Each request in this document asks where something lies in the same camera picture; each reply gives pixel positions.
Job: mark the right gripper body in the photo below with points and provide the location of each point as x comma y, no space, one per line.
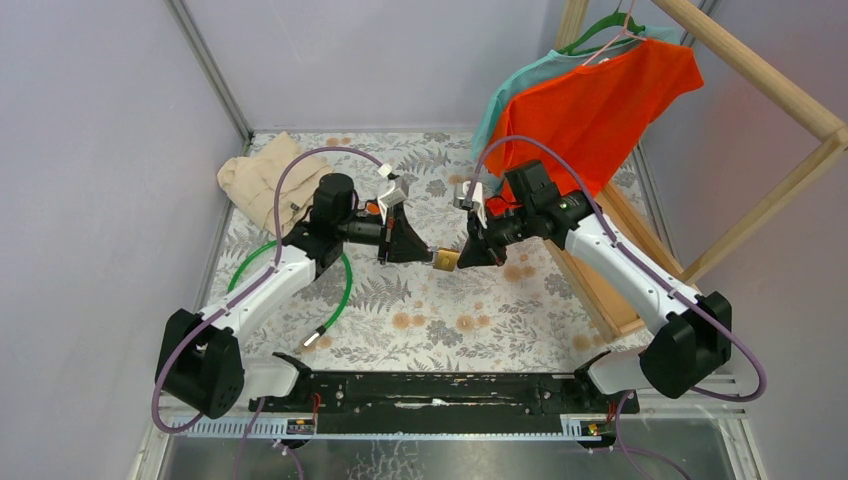
500,231

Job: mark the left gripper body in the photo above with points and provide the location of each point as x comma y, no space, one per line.
386,238

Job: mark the brass padlock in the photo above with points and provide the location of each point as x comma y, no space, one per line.
445,259

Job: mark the orange padlock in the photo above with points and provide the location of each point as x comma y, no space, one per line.
371,208

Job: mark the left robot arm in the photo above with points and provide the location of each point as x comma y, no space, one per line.
201,361

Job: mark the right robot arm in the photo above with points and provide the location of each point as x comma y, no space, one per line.
688,342

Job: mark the floral table mat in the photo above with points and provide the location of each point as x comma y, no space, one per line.
362,315

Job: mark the beige cloth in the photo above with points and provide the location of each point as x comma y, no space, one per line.
250,182

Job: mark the orange t-shirt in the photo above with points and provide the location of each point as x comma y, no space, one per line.
583,125

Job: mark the teal t-shirt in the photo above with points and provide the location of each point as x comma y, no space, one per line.
552,65

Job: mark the green hanger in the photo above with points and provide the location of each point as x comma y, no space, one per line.
616,19

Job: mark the pink hanger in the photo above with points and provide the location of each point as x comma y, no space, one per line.
620,37

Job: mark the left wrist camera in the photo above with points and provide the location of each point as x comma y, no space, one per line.
394,193

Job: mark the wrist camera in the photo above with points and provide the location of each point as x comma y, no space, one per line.
394,193
469,197

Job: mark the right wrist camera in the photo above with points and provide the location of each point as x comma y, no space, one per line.
469,197

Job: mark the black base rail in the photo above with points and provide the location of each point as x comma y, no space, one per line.
347,402

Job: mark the wooden rack frame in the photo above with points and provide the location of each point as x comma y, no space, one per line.
750,171

